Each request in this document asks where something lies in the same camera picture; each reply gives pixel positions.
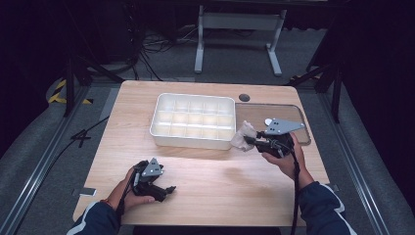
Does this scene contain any hand-held gripper cable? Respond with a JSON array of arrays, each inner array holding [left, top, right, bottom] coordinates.
[[289, 148, 301, 235], [116, 169, 138, 226]]

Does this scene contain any left hand-held gripper cable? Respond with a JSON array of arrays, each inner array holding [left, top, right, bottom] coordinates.
[[116, 169, 138, 226]]

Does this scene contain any person's left hand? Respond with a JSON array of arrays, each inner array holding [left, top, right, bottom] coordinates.
[[107, 165, 157, 212]]

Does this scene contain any aluminium floor rail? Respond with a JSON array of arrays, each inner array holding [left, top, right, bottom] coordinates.
[[316, 91, 392, 235], [0, 85, 92, 235]]

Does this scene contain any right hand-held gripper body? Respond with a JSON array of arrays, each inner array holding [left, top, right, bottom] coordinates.
[[255, 117, 306, 160]]

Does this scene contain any thin black floor cable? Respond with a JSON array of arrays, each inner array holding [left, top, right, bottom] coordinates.
[[48, 116, 111, 170]]

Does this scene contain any white metal desk frame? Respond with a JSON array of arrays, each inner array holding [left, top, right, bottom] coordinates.
[[193, 4, 289, 78]]

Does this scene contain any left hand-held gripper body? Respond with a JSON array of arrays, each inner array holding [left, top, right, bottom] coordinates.
[[131, 157, 166, 201]]

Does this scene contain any clear box lid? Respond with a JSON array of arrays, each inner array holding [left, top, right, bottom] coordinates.
[[234, 102, 312, 147]]

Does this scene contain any black metal stand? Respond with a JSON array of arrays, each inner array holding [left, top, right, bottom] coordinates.
[[286, 48, 346, 124], [62, 0, 125, 118]]

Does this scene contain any beige sock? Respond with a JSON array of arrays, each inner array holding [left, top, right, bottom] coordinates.
[[230, 119, 258, 153]]

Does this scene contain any person's right hand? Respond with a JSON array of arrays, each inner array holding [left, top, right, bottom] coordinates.
[[260, 131, 315, 191]]

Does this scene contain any tangle of black floor cables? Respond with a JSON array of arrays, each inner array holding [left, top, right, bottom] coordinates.
[[123, 0, 199, 81]]

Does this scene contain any white divided storage box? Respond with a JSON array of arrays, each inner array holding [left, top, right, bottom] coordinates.
[[149, 92, 237, 152]]

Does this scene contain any right hand-held gripper cable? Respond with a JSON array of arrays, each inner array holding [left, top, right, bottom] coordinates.
[[289, 148, 301, 235]]

